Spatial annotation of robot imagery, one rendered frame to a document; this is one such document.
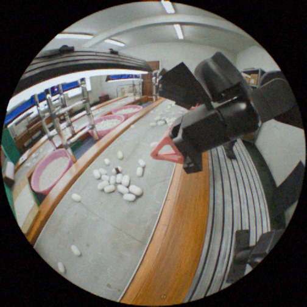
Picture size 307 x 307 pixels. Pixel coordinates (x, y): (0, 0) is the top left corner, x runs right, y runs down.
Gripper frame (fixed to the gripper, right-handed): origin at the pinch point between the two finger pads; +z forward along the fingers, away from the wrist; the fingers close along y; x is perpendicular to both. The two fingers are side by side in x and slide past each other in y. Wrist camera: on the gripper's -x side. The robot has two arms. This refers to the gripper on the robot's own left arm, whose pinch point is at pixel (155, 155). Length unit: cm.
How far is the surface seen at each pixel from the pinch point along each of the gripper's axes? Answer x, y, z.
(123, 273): 10.3, 25.8, 5.8
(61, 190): -9.7, 16.7, 25.7
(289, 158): 146, -89, -132
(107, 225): 4.6, 16.2, 12.5
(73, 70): -22.5, 4.9, -2.5
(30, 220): -12.7, 34.8, 27.3
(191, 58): -104, -472, -87
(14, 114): -62, 18, 39
